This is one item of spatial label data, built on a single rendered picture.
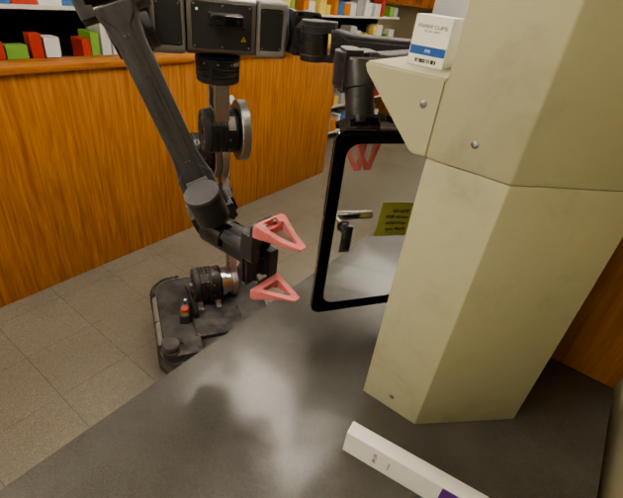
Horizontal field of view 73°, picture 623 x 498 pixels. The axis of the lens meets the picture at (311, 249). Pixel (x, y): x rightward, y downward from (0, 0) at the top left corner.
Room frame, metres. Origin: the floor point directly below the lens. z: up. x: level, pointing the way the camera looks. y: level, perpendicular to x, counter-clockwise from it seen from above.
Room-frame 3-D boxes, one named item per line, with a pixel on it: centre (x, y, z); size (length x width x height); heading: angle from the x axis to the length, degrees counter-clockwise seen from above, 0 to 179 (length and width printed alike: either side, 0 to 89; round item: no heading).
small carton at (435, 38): (0.64, -0.13, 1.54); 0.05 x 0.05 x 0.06; 62
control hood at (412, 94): (0.71, -0.17, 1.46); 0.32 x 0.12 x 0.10; 147
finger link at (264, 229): (0.55, 0.05, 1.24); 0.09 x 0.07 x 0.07; 57
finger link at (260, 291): (0.55, 0.05, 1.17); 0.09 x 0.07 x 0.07; 57
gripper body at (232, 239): (0.59, 0.11, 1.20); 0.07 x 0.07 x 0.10; 57
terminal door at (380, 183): (0.75, -0.15, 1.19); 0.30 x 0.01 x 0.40; 113
